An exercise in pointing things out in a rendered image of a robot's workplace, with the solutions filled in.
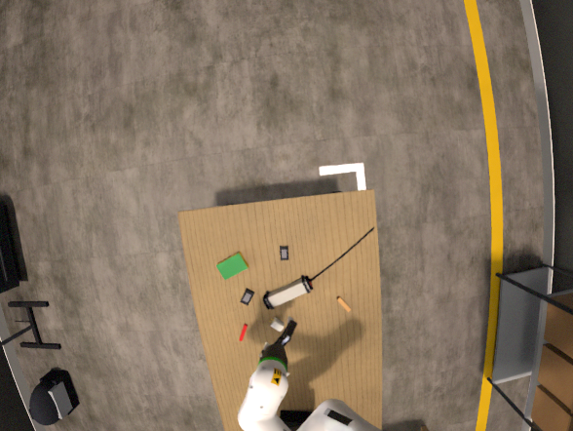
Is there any white plug charger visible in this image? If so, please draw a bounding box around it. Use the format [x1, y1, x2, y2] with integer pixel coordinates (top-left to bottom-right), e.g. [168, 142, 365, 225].
[270, 318, 285, 332]

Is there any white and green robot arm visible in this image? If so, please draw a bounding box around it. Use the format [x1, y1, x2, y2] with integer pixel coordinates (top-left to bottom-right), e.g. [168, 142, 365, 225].
[238, 349, 382, 431]

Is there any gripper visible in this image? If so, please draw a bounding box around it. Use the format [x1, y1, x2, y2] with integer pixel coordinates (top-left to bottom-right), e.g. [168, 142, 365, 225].
[261, 317, 297, 355]

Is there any small orange rectangular block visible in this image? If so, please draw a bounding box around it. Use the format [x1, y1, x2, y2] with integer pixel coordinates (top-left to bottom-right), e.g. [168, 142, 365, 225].
[337, 296, 351, 312]

